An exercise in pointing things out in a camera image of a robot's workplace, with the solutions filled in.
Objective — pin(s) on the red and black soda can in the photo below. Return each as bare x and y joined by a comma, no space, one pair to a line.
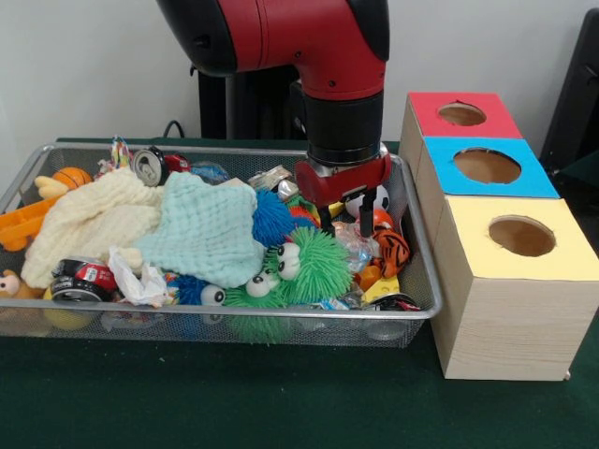
89,278

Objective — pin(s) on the blue spiky rubber ball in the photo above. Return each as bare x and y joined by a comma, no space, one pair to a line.
271,220

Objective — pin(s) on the wooden box with three holes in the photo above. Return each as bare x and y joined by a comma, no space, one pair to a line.
505,327

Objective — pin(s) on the small red ball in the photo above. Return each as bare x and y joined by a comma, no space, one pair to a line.
384,218

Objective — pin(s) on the small green spiky ball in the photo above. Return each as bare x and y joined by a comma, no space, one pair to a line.
257,307

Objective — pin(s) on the small soccer ball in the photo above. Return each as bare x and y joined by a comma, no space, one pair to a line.
382,198

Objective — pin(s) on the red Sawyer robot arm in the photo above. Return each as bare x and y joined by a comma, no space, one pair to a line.
323,47

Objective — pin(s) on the yellow cheese wedge toy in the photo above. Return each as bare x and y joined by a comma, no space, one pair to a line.
382,290

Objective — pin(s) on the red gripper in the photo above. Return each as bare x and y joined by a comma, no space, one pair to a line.
342,182

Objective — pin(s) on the blue spiky ball with eye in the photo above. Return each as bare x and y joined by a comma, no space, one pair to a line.
192,290

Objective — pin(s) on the small brown plush doll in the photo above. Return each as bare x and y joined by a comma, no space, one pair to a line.
9,283

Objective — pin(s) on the cream muslin cloth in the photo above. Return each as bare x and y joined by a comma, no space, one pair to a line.
84,220

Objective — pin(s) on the shallow clear mesh bin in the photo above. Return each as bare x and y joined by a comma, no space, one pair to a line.
423,271

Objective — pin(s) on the orange plastic toy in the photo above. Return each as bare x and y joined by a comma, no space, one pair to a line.
19,224

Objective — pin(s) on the mint green muslin cloth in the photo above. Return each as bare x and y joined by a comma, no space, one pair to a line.
201,229

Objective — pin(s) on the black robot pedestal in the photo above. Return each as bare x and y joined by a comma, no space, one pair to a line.
248,103

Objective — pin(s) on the large green spiky ball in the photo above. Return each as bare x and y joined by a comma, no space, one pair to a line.
318,267

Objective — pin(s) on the small orange basketball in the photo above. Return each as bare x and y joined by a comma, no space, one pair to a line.
71,177

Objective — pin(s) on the orange tiger plush toy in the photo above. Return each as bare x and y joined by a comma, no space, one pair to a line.
393,251

